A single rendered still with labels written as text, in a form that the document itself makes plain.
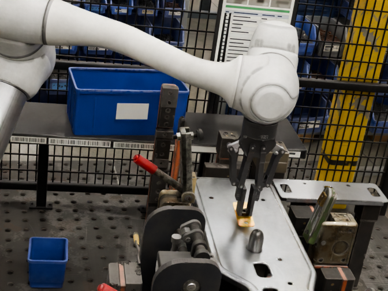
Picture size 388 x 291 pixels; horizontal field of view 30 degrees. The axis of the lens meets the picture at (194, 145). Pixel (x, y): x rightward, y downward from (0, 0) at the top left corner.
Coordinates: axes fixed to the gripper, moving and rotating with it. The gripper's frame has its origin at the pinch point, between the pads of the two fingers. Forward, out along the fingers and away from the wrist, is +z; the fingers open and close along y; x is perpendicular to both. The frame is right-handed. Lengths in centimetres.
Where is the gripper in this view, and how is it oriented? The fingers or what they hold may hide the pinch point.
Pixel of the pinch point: (246, 200)
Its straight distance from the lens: 165.6
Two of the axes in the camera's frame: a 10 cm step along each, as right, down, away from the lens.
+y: 9.8, 0.6, 1.8
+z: -1.3, 9.0, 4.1
